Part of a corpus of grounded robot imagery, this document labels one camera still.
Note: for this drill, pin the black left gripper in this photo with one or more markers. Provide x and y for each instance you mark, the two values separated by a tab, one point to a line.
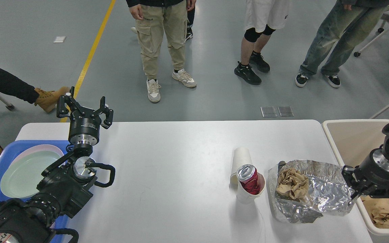
83	128

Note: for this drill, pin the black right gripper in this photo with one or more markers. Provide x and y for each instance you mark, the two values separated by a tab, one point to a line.
371	178

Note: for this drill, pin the brown paper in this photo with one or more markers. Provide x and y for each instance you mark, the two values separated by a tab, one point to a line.
292	184
378	210

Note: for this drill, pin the clear plastic wrapper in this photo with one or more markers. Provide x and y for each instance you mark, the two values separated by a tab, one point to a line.
328	192

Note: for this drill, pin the green plate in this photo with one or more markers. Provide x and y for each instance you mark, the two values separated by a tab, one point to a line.
22	177

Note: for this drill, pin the crushed red soda can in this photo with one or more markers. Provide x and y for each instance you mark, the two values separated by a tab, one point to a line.
248	178

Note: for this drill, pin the white paper cup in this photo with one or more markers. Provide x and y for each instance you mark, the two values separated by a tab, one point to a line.
241	156
245	197

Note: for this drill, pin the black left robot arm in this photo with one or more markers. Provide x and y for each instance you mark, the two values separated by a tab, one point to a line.
64	189

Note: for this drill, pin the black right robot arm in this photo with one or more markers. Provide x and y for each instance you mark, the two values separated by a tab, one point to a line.
385	145

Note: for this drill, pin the seated person tan boots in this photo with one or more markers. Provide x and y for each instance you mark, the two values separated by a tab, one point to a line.
13	86

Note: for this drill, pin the beige plastic bin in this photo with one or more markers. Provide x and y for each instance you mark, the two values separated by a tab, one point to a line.
351	141

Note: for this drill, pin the pink plate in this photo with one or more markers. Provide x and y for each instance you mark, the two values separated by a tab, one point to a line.
37	148

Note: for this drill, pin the white paper scrap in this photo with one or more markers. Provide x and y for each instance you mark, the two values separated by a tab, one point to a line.
59	39

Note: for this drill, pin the metal floor socket plate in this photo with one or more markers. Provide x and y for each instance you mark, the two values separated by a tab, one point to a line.
274	111

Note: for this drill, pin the person in beige trousers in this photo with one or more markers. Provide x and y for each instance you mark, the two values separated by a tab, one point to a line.
156	19

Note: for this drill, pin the person in black trousers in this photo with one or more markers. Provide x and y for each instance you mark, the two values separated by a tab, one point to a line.
191	16

